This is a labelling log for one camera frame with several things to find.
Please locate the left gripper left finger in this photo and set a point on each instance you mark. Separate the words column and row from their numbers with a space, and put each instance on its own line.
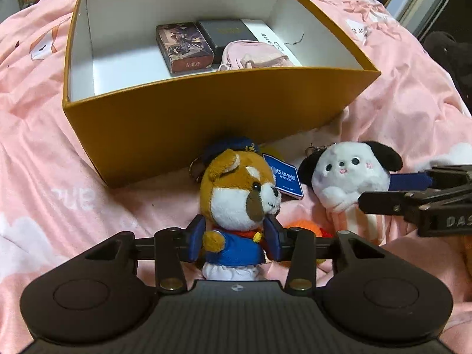
column 173, row 246

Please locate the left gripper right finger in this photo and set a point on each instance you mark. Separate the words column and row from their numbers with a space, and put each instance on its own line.
column 298, row 246

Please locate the brown bear plush keychain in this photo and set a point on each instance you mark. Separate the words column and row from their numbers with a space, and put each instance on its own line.
column 237, row 191

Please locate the white dog plush keychain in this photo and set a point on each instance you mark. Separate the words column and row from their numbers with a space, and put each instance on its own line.
column 339, row 173

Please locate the anime art card box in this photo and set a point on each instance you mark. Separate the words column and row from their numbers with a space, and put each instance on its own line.
column 184, row 48

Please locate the pink mini backpack pouch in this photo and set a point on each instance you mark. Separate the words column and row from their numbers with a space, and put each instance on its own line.
column 244, row 55

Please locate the black gift box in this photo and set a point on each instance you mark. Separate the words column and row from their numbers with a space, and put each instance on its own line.
column 218, row 33

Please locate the orange plush toy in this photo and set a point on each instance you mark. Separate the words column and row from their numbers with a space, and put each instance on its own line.
column 315, row 228

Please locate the blue plush hang tag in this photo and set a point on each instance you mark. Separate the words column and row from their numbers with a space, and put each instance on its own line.
column 286, row 177

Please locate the pink patterned duvet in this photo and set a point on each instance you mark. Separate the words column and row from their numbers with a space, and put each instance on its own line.
column 53, row 203

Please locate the orange cardboard storage box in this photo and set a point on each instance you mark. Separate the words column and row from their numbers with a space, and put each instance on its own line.
column 135, row 120

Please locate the white box with writing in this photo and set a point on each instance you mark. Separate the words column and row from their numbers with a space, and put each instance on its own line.
column 274, row 44

